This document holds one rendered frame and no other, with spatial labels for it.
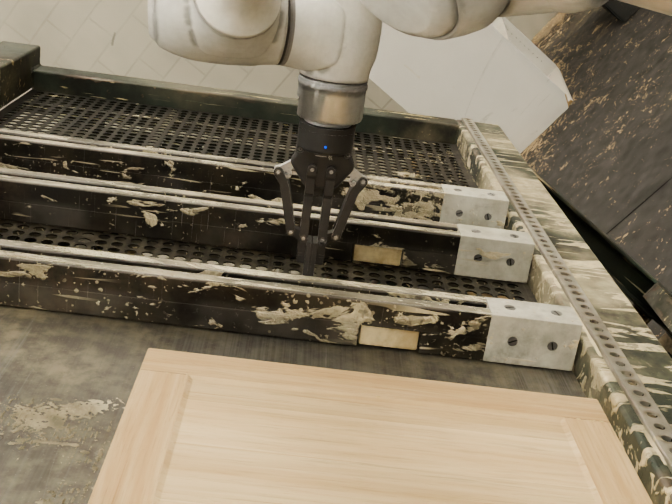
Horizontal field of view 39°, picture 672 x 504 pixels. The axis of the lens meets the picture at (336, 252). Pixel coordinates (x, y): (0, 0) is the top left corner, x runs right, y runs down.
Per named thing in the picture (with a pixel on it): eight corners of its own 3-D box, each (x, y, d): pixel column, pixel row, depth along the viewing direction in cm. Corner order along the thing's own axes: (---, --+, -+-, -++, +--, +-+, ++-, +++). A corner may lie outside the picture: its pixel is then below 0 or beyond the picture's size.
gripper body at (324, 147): (359, 117, 128) (349, 182, 131) (296, 109, 128) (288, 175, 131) (360, 131, 121) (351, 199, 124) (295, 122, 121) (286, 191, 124)
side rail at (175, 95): (452, 166, 249) (459, 125, 245) (30, 112, 243) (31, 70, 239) (448, 158, 257) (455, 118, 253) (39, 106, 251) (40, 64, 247)
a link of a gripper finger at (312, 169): (319, 166, 125) (308, 164, 124) (306, 245, 129) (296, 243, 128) (319, 158, 128) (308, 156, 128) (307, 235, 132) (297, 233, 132)
